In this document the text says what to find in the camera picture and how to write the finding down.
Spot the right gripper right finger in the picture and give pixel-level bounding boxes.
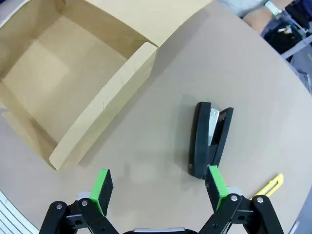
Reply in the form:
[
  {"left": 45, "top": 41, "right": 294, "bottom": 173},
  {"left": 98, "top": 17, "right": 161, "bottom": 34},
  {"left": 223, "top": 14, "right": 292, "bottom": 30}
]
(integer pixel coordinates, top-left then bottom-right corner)
[{"left": 198, "top": 165, "right": 285, "bottom": 234}]

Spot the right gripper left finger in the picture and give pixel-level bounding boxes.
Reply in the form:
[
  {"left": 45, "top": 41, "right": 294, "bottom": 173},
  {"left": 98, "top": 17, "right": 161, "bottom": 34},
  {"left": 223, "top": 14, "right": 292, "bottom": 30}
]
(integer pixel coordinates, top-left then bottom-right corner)
[{"left": 39, "top": 168, "right": 120, "bottom": 234}]

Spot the yellow utility knife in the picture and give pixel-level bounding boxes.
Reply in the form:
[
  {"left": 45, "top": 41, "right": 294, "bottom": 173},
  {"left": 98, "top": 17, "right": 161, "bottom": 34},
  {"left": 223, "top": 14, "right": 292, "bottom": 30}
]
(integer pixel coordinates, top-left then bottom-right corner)
[{"left": 248, "top": 173, "right": 284, "bottom": 201}]

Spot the brown cardboard box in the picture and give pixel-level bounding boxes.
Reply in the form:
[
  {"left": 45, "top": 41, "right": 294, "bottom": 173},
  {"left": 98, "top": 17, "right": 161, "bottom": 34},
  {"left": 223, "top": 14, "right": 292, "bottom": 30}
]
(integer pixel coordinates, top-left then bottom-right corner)
[{"left": 0, "top": 0, "right": 215, "bottom": 173}]

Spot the person's left hand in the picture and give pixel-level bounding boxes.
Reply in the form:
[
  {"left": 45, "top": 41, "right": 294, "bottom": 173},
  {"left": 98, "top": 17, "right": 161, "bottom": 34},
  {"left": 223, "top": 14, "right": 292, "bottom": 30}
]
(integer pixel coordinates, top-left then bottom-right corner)
[{"left": 242, "top": 9, "right": 273, "bottom": 32}]

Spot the black stapler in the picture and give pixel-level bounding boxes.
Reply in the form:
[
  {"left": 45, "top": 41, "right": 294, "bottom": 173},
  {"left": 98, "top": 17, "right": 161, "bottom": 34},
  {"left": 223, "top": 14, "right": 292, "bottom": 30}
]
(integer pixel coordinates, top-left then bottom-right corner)
[{"left": 188, "top": 101, "right": 234, "bottom": 180}]

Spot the white slatted panel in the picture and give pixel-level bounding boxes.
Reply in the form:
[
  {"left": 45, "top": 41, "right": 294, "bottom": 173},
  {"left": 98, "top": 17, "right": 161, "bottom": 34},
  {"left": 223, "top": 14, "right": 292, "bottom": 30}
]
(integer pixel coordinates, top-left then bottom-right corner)
[{"left": 0, "top": 190, "right": 40, "bottom": 234}]

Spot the white table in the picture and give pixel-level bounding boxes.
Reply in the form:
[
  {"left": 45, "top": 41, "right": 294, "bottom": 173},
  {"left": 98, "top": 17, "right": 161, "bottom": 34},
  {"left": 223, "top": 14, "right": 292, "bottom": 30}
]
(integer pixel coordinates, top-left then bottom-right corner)
[{"left": 282, "top": 36, "right": 312, "bottom": 59}]

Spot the person in white jacket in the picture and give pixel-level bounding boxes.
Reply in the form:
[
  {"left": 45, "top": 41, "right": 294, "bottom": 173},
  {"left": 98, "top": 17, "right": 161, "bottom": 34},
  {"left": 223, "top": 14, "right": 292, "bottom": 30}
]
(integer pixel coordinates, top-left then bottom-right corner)
[{"left": 218, "top": 0, "right": 269, "bottom": 18}]

